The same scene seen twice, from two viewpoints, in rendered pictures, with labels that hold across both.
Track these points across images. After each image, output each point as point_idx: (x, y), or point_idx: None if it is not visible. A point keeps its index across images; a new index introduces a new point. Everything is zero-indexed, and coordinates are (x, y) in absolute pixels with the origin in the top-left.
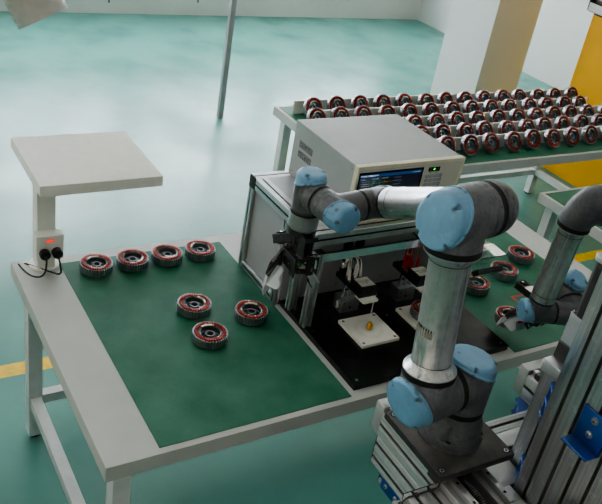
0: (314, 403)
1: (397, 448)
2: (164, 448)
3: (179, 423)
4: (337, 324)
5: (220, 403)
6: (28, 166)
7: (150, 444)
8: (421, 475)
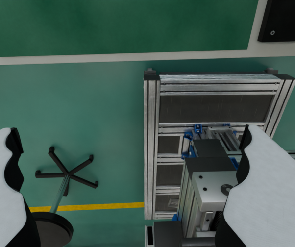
0: (197, 47)
1: (189, 210)
2: (5, 59)
3: (23, 26)
4: None
5: (83, 6)
6: None
7: None
8: (186, 232)
